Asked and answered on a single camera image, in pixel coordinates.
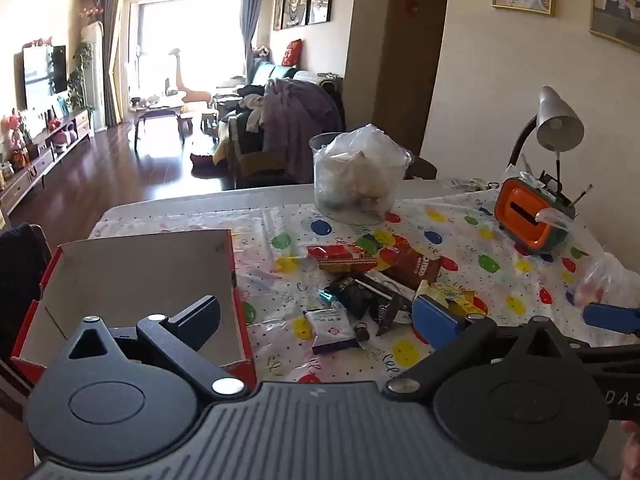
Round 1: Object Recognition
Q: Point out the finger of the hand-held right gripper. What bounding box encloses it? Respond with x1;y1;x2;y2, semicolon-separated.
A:
572;337;640;376
582;301;640;336

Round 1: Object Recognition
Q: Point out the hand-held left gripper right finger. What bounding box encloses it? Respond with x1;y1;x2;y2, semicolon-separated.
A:
384;294;585;402

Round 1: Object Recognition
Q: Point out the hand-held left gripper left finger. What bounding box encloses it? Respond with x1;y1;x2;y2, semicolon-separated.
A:
65;295;249;402

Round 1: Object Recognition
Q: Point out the yellow snack packet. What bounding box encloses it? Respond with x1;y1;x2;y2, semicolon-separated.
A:
417;281;477;317

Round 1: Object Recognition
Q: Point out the black silver snack packet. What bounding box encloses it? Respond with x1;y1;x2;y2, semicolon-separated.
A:
369;287;415;337

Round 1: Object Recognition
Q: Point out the brown snack packet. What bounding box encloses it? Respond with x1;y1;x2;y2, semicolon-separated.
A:
382;246;442;292

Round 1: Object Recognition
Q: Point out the red cardboard box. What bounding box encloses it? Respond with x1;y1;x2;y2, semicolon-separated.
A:
11;229;258;396

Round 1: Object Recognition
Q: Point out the white purple snack packet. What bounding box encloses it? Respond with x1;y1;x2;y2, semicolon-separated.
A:
304;308;362;356

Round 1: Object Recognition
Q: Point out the red snack packet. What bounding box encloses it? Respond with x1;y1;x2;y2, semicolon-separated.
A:
306;244;379;274

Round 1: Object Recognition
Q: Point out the person's right hand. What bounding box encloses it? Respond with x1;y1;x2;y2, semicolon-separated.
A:
619;420;640;480

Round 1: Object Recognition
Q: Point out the clear plastic bag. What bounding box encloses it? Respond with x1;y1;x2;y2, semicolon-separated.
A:
574;251;640;311

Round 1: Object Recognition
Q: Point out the colourful dotted tablecloth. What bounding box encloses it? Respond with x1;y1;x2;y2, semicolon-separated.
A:
90;180;640;396

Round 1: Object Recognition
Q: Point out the clear plastic tub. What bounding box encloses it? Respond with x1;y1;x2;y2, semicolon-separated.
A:
309;132;413;226

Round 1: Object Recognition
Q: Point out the dark pet bed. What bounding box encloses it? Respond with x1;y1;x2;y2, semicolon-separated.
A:
189;151;222;179

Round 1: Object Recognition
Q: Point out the white plastic bag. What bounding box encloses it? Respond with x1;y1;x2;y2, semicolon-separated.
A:
320;124;408;211

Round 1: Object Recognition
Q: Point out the dark cloth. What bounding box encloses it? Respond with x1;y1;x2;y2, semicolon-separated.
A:
0;223;52;361

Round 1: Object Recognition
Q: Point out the dark sofa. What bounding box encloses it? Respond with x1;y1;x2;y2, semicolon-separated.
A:
214;61;347;188

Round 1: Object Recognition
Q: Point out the grey desk lamp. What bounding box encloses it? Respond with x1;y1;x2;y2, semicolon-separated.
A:
507;86;586;171

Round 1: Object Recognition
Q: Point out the wooden coffee table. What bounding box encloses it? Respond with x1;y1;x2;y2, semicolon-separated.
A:
129;94;190;151

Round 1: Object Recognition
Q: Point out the purple cloth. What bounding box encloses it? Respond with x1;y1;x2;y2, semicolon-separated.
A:
261;79;347;184

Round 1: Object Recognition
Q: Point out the wooden television cabinet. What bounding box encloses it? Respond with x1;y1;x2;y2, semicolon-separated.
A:
0;109;94;211

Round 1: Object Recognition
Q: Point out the giraffe figure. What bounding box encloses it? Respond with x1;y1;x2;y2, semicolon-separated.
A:
168;46;212;104

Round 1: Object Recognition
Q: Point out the white standing air conditioner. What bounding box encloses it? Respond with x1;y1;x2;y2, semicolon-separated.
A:
80;21;108;133

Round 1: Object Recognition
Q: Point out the pink flower bouquet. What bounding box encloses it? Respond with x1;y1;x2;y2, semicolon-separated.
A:
0;110;31;151

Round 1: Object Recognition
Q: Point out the green potted plant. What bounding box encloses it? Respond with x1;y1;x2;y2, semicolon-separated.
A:
66;41;96;112

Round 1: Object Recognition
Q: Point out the grey curtain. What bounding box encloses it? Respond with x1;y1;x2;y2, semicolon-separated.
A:
100;0;124;127
238;0;271;86

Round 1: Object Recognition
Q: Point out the red cushion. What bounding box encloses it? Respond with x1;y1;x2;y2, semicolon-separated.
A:
281;38;304;67

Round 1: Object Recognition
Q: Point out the flat television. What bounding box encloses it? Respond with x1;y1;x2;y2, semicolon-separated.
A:
21;45;67;111

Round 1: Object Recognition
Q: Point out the gold framed portrait picture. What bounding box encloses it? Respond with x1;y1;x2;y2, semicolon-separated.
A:
589;0;640;53

